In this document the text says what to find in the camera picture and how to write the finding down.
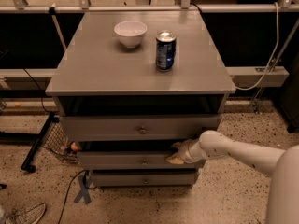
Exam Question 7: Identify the grey drawer cabinet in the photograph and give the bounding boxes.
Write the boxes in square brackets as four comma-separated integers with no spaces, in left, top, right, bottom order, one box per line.
[46,10,235,174]

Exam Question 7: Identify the white bowl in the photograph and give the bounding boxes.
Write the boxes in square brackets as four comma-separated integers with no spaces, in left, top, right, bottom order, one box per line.
[114,21,148,48]

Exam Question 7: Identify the blue soda can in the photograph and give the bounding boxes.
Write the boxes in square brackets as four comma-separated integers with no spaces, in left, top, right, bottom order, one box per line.
[155,30,177,71]

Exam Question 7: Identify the wooden stick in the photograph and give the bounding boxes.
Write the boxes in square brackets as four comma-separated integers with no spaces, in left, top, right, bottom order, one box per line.
[49,3,67,52]

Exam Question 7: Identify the black floor cable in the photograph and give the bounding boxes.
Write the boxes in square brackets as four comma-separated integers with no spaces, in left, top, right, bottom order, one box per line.
[57,168,97,224]

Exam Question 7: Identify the wire mesh basket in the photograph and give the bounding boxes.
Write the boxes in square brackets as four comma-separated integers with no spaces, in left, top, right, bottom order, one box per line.
[43,122,78,164]

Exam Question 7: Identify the blue tape cross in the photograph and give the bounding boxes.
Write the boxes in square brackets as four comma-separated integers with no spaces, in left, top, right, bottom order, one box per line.
[74,175,92,204]

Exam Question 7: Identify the grey bottom drawer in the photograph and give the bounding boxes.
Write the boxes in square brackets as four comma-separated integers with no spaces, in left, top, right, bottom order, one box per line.
[91,171,199,187]

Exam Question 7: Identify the white mesh sneaker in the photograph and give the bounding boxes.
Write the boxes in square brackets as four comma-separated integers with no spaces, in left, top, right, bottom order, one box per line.
[5,202,46,224]

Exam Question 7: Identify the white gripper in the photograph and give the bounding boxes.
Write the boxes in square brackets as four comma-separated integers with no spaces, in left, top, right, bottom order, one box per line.
[166,139,200,165]

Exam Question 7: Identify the black wall cable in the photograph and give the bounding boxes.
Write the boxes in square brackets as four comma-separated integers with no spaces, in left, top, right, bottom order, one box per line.
[23,68,50,114]

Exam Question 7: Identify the grey top drawer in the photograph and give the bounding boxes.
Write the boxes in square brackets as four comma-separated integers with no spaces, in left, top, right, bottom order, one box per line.
[60,115,221,142]

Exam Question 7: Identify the grey drawer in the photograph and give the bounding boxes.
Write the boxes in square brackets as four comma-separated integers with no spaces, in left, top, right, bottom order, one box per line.
[77,151,205,170]
[60,115,221,142]
[91,171,199,187]

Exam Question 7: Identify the black metal stand leg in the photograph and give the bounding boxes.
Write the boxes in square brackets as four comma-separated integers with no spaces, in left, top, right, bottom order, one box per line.
[21,112,55,173]

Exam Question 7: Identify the white cable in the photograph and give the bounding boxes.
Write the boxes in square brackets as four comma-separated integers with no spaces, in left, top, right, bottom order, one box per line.
[234,2,280,91]

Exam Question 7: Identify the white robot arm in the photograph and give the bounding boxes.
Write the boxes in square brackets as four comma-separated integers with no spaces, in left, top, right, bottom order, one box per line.
[166,130,299,224]

